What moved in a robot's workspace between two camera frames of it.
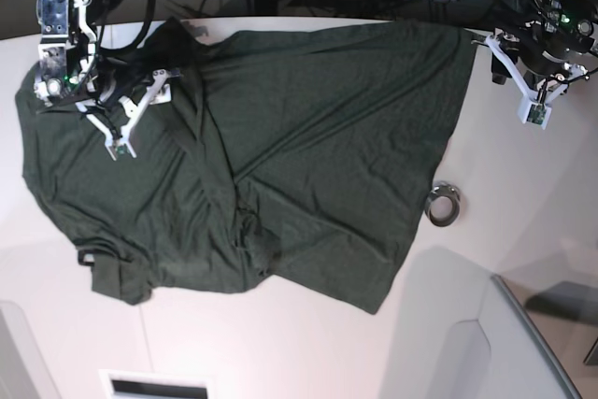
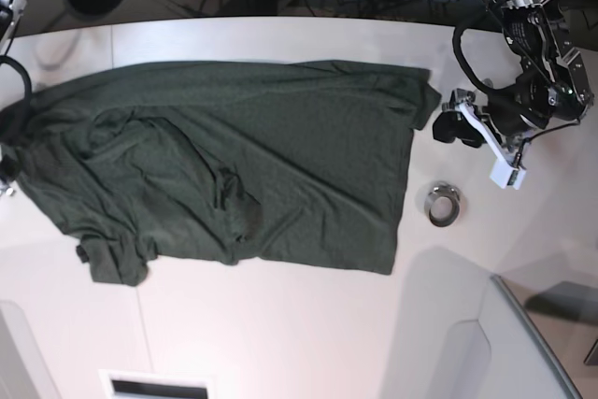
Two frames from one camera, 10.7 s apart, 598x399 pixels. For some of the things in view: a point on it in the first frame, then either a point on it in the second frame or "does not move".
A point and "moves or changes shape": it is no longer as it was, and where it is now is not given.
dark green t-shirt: (304, 152) moves or changes shape
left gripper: (118, 83) to (8, 172)
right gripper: (540, 60) to (459, 121)
